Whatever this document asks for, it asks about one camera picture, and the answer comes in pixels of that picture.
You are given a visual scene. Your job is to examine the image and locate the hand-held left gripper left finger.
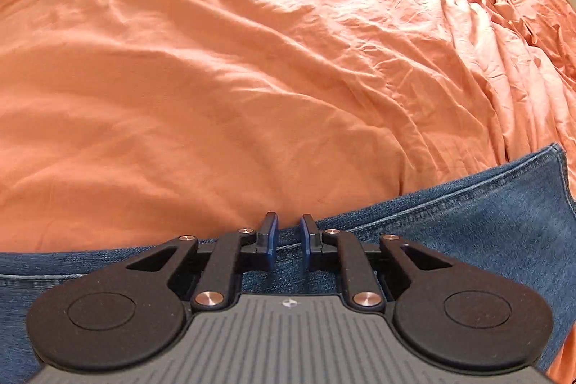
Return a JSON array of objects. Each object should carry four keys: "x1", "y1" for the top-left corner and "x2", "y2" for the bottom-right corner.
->
[{"x1": 113, "y1": 212, "x2": 279, "y2": 313}]

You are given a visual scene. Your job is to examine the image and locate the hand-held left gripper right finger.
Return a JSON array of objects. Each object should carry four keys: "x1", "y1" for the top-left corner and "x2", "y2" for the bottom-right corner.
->
[{"x1": 299, "y1": 213, "x2": 455, "y2": 313}]

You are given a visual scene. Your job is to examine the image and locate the blue denim pants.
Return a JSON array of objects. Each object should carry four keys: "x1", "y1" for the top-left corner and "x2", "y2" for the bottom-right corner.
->
[{"x1": 0, "y1": 143, "x2": 576, "y2": 384}]

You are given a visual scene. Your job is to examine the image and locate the orange bed sheet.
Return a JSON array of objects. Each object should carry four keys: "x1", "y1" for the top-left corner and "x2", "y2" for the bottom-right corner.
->
[{"x1": 0, "y1": 0, "x2": 576, "y2": 384}]

